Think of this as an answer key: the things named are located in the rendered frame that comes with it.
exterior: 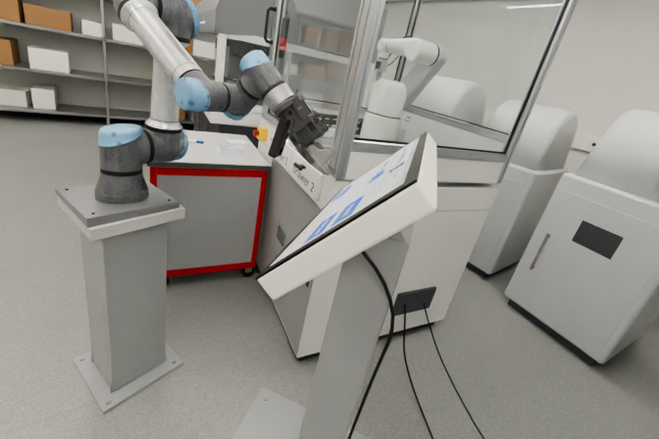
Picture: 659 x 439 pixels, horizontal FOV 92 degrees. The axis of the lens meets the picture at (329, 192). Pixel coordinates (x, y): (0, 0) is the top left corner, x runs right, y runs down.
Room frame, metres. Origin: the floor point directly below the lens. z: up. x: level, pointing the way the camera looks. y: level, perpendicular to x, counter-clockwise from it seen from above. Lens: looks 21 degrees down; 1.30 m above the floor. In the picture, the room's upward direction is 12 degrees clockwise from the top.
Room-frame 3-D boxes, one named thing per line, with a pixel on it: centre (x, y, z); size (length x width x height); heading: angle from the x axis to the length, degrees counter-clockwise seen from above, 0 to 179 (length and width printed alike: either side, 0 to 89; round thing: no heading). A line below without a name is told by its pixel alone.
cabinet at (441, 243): (1.75, -0.16, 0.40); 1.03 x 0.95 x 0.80; 31
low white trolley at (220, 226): (1.74, 0.74, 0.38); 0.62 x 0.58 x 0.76; 31
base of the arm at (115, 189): (0.94, 0.67, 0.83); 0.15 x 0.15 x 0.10
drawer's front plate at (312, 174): (1.27, 0.12, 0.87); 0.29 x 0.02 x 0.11; 31
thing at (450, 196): (1.75, -0.16, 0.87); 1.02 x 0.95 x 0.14; 31
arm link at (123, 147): (0.95, 0.67, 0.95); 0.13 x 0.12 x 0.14; 152
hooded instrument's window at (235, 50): (3.19, 0.85, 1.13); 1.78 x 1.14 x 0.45; 31
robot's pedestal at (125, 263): (0.93, 0.67, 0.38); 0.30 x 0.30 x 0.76; 57
